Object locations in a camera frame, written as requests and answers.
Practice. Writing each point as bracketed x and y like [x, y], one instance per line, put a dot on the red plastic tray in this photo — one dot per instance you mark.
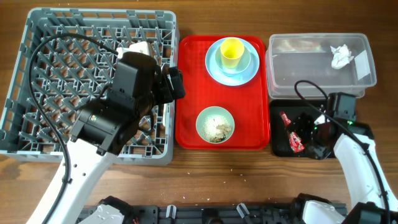
[247, 103]

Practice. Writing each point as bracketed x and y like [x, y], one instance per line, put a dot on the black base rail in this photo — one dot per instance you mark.
[268, 213]

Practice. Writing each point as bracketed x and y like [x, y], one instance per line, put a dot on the white plastic spoon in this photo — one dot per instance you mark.
[164, 116]

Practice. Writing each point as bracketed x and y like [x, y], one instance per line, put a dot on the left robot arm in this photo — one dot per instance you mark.
[101, 129]

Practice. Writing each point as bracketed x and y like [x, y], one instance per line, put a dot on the light blue bowl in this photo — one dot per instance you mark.
[241, 66]

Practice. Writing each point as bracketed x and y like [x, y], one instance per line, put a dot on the white napkin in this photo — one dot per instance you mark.
[341, 56]

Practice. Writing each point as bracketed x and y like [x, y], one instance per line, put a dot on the grey dishwasher rack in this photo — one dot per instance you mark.
[65, 59]

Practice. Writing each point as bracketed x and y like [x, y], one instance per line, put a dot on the light blue plate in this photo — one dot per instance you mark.
[234, 80]

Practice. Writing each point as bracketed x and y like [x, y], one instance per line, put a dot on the clear plastic bin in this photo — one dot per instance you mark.
[301, 63]

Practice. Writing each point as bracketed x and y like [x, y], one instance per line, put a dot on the yellow plastic cup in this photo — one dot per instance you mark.
[232, 49]

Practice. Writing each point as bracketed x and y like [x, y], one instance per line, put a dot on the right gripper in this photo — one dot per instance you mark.
[302, 122]

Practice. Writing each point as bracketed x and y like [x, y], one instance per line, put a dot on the black tray bin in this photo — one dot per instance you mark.
[280, 143]

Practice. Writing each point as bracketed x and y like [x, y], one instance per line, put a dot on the rice and food scraps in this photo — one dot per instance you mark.
[216, 128]

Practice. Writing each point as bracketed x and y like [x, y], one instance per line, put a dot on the green bowl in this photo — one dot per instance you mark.
[210, 111]

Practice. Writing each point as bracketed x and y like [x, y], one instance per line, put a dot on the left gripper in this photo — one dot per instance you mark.
[166, 96]

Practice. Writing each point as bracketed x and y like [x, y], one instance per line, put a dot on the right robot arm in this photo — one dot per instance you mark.
[371, 197]

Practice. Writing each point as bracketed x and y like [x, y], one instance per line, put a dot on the red snack wrapper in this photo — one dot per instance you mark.
[294, 140]

